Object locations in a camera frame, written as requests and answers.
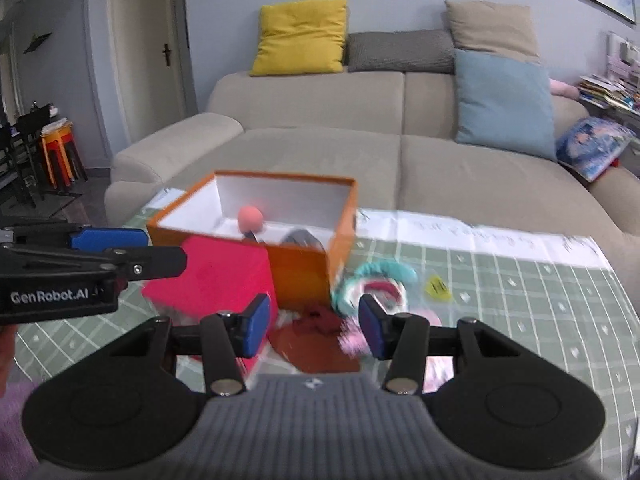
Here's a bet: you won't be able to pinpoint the dark red felt pouch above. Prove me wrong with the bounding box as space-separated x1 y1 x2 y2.
268 308 360 374

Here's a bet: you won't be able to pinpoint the pink soft ball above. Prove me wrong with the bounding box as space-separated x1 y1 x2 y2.
238 206 265 233

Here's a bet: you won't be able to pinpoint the silver fabric bag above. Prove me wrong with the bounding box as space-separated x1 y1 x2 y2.
280 229 324 252

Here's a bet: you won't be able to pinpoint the pink tassel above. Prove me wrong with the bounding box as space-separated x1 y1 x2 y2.
337 316 371 358

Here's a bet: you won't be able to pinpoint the small yellow packet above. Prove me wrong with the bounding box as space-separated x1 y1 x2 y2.
424 274 452 302

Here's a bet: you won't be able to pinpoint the red transparent storage box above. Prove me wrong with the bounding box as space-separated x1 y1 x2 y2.
142 236 278 330

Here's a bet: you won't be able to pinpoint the orange stools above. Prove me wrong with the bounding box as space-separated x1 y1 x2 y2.
40 118 88 190

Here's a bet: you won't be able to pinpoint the black dining chair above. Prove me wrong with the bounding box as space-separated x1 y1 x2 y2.
9 102 52 200

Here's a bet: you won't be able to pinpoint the orange cardboard box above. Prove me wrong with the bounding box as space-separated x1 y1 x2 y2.
146 171 357 312

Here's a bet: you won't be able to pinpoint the green checked tablecloth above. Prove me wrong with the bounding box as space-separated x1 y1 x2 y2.
12 199 640 480

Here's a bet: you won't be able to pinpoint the beige sofa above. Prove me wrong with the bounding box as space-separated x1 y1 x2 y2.
104 72 639 296

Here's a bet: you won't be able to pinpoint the light blue cushion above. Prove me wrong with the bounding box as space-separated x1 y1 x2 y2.
454 49 556 162

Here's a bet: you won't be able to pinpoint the anime print cushion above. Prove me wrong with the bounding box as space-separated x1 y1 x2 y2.
555 117 637 182

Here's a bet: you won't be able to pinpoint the yellow cushion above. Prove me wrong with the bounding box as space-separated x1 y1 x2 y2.
250 0 347 77

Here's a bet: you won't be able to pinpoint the grey cushion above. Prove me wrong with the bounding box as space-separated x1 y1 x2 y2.
347 29 454 75

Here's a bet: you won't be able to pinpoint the pink plush on sofa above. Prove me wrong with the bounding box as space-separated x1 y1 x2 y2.
549 78 580 101

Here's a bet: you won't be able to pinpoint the beige cushion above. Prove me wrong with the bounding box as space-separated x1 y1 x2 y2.
446 1 540 63

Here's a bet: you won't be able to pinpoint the white desk with books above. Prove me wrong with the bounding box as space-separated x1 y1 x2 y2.
577 32 639 122

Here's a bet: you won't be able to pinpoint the door with black handle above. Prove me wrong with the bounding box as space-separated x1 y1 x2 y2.
108 0 186 143

